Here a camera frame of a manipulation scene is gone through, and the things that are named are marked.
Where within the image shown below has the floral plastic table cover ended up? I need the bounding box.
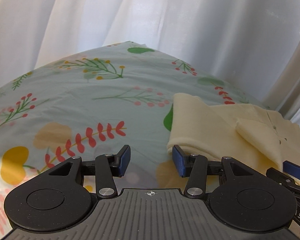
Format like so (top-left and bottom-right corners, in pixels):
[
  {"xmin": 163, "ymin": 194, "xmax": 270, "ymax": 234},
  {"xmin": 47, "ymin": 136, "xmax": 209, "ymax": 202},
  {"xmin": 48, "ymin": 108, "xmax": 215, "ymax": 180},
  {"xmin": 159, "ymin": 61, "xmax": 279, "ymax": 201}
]
[{"xmin": 0, "ymin": 42, "xmax": 270, "ymax": 239}]

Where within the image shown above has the cream knit garment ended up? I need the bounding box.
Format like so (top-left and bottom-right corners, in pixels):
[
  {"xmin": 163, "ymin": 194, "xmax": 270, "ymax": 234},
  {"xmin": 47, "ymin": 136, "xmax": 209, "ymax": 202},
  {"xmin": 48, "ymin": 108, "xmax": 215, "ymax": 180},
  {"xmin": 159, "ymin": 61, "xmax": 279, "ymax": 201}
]
[{"xmin": 167, "ymin": 93, "xmax": 300, "ymax": 173}]

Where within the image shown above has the white sheer curtain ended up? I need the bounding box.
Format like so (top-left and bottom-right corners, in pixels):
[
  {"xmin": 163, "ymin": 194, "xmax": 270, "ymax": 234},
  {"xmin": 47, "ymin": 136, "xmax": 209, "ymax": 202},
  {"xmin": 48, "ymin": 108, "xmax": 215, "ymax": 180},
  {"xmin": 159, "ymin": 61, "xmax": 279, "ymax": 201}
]
[{"xmin": 0, "ymin": 0, "xmax": 300, "ymax": 125}]

